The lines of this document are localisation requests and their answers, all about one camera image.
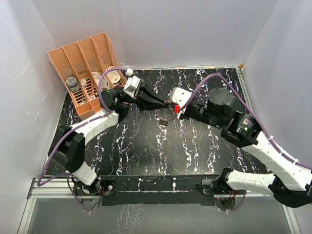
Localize large silver keyring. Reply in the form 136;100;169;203
156;108;176;122

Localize orange file organizer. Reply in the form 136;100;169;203
48;32;119;120

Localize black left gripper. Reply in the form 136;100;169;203
121;80;170;114

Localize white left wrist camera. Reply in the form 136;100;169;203
123;68;141;99

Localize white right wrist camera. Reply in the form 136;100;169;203
169;87;192;119

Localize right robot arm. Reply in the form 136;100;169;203
170;88;312;208

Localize grey round tin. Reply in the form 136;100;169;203
66;77;80;92

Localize black base bar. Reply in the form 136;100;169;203
101;175;216;206

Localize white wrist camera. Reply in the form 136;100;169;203
123;68;141;99
169;87;192;119

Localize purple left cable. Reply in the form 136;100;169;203
37;67;130;187

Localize small grey labelled box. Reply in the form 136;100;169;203
101;78;111;91

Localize small white box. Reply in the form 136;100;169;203
92;72;101;86

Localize round wooden label disc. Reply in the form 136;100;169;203
106;70;121;86

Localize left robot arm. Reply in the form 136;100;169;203
45;82;171;195

